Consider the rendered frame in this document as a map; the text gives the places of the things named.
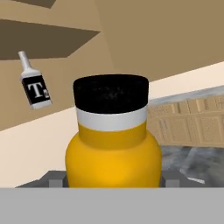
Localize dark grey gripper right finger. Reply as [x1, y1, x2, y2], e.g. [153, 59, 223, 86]
[159, 170, 208, 189]

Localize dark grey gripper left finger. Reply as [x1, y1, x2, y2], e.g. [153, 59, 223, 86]
[16, 170, 70, 189]

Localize yellow bottle with black cap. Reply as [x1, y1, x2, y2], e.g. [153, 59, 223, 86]
[64, 73, 163, 189]

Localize beige cabinet run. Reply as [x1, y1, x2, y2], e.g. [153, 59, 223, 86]
[146, 94, 224, 148]

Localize white bottle with black label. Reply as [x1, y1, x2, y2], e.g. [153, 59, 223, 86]
[17, 50, 53, 110]

